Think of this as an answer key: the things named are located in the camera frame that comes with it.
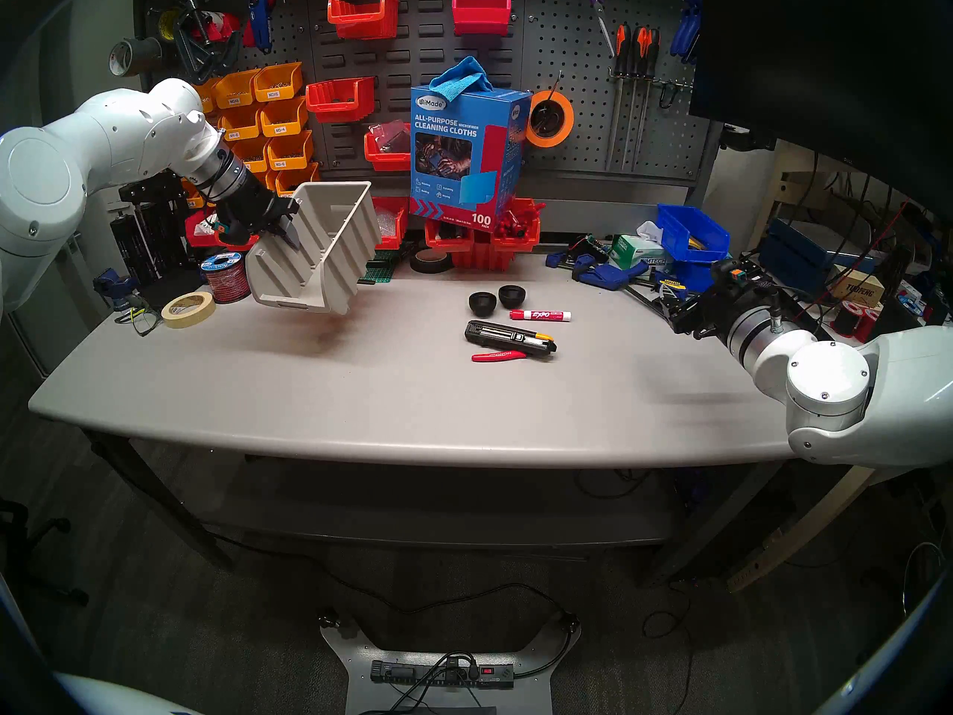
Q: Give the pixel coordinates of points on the yellow tape roll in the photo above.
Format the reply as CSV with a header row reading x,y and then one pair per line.
x,y
165,24

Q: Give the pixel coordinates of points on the orange tape roll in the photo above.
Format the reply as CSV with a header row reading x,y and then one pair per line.
x,y
569,119

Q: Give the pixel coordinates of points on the orange bin labelled M3X6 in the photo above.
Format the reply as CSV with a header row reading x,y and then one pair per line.
x,y
277,86

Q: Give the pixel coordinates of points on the black tool rack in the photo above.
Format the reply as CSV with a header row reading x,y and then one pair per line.
x,y
134,237

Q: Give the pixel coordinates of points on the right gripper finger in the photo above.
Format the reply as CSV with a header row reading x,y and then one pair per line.
x,y
686,328
683,308

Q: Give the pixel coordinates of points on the black monitor mount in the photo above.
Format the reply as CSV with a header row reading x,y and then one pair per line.
x,y
744,136

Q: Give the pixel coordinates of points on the crimson wall bin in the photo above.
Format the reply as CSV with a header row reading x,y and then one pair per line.
x,y
482,15

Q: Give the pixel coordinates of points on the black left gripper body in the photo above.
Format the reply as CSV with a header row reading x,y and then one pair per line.
x,y
249,211

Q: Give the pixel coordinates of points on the orange bin labelled HEX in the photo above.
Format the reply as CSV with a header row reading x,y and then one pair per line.
x,y
298,177

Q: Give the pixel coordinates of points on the black press stand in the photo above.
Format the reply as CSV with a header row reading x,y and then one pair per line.
x,y
160,192

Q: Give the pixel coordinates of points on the black carabiner clip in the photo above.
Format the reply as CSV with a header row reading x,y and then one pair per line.
x,y
663,95

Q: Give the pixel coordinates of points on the orange bin labelled M3-6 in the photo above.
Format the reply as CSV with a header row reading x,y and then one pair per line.
x,y
289,154

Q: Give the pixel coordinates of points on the black tool with yellow end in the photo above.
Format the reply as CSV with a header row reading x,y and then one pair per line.
x,y
506,337

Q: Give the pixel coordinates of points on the black table leg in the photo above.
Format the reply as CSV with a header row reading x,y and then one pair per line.
x,y
167,509

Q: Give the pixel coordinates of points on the glass door grey frame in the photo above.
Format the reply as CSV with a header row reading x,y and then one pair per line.
x,y
33,304

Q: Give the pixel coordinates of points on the blue spring clamp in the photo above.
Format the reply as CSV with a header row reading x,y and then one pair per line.
x,y
689,21

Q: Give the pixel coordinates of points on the green cutting mat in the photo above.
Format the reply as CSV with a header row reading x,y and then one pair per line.
x,y
380,270

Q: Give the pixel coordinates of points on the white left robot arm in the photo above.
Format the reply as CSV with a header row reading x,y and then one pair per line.
x,y
89,162

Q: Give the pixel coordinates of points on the clear bag of parts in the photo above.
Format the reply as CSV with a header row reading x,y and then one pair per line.
x,y
387,134

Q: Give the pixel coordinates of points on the red tape roll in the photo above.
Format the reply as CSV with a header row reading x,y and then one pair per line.
x,y
220,24

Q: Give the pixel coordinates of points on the beige masking tape roll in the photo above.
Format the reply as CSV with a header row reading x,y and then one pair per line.
x,y
173,315

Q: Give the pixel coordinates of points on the light wood side table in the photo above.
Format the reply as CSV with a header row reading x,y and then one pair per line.
x,y
789,541

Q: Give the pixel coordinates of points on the stack of red bins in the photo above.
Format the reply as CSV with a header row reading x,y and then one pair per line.
x,y
484,259

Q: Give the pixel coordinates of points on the dark red shelf bin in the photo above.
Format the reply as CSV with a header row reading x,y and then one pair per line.
x,y
197,233

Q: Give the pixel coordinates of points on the dark grey pegboard panel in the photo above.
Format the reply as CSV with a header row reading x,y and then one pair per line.
x,y
417,43

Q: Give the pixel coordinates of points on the blue microfibre cloth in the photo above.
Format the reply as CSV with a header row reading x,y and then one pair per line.
x,y
458,77

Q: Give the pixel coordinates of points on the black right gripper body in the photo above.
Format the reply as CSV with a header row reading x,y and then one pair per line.
x,y
730,300

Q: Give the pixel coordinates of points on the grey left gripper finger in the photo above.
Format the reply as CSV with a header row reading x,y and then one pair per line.
x,y
287,233

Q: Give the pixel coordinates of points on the orange bin labelled M3-4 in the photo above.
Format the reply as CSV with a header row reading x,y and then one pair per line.
x,y
283,121

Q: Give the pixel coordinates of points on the orange bin labelled M3X8 BAD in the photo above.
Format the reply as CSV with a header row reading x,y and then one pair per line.
x,y
208,95

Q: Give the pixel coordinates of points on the red tool with black knobs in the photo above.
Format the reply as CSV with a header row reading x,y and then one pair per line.
x,y
499,357

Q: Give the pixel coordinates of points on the brown cardboard box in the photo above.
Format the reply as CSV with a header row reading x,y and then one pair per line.
x,y
856,289

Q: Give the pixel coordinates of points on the blue plastic bin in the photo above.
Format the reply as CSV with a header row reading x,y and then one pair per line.
x,y
692,274
692,233

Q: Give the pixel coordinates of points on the orange bin labelled M4-6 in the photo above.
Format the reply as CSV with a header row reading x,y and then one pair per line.
x,y
242,126

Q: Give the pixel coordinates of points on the black monitor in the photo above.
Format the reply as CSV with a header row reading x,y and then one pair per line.
x,y
819,65

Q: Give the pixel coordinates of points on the grey duct tape roll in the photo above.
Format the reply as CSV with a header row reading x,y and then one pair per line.
x,y
134,56

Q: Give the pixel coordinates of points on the green white Kimtech wipes box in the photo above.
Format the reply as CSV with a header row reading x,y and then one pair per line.
x,y
640,253

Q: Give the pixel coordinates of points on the blue bench vise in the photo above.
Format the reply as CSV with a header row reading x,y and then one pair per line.
x,y
112,283

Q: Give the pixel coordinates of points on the blue cleaning cloths box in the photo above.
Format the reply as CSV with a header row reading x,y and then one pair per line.
x,y
447,162

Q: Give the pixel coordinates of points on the orange parts bin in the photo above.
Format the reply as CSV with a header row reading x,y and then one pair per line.
x,y
192,196

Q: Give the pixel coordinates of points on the beige plastic storage bin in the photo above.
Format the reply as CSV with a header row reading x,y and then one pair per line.
x,y
327,252

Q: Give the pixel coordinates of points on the orange black screwdriver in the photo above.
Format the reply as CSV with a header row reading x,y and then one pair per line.
x,y
640,51
653,51
622,47

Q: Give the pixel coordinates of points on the dark blue case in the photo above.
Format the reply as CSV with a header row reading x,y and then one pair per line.
x,y
789,248

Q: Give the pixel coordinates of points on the black power strip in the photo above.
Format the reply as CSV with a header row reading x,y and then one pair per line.
x,y
443,674

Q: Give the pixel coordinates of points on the clear plastic parts bag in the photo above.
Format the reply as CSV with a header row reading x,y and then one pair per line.
x,y
387,222

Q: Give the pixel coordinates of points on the black round rubber cup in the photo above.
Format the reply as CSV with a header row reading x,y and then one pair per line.
x,y
482,304
512,296

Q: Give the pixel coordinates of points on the red Expo marker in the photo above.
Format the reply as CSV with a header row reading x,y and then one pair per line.
x,y
540,316

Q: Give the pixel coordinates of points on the orange bin labelled M3-8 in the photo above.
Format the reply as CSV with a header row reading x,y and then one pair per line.
x,y
253,159

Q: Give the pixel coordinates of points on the orange bin labelled M2.5-5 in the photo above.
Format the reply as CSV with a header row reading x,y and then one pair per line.
x,y
269,181

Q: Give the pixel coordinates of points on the orange-red wall bin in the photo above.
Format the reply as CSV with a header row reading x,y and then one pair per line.
x,y
363,19
383,161
340,101

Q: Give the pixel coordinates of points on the clear safety glasses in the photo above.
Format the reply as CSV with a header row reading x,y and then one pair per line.
x,y
141,320

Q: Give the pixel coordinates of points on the dark grey C-clamp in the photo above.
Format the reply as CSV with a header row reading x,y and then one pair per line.
x,y
231,51
190,54

